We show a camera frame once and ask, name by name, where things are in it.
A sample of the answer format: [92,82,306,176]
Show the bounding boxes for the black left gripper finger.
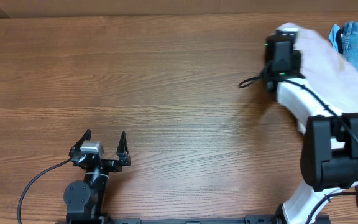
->
[116,131,131,162]
[69,129,91,156]

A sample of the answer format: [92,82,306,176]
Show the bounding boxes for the beige cotton shorts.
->
[278,23,358,113]

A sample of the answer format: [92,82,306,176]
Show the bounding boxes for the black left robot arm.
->
[63,130,131,224]

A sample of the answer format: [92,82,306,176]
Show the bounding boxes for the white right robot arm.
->
[262,29,358,223]

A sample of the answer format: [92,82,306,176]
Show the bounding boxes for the light blue garment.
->
[329,24,347,58]

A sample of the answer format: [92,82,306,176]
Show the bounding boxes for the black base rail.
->
[56,215,286,224]

